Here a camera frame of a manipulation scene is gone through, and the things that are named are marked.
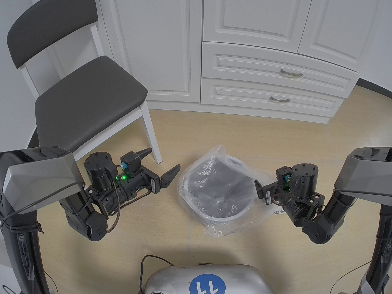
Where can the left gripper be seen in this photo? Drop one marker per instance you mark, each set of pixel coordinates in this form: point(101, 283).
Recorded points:
point(134, 190)

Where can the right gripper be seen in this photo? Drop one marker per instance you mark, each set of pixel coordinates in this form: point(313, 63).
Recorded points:
point(272, 194)

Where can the white printed wrapper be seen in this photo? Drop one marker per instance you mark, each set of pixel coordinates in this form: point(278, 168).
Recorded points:
point(278, 211)

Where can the clear plastic bag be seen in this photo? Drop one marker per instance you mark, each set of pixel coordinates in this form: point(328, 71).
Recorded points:
point(214, 156)

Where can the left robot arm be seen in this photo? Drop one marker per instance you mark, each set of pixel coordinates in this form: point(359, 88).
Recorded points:
point(36, 176)

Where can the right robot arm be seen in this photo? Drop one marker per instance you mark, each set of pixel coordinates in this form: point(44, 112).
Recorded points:
point(361, 176)

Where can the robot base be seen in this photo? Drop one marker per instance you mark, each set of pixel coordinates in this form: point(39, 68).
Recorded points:
point(208, 277)

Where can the white trash bin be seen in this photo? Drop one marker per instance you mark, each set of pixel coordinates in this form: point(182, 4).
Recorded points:
point(235, 216)

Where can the white chair grey cushions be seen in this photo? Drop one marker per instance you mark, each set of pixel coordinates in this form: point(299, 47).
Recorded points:
point(85, 103)

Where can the white wardrobe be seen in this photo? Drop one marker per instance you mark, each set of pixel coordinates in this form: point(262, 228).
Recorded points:
point(245, 26)

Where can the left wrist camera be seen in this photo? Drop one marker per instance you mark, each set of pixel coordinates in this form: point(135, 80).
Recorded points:
point(130, 164)

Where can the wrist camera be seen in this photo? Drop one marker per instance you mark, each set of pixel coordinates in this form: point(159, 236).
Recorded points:
point(283, 175)
point(130, 164)

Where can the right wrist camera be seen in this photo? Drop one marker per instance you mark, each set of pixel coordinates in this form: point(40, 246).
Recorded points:
point(283, 175)

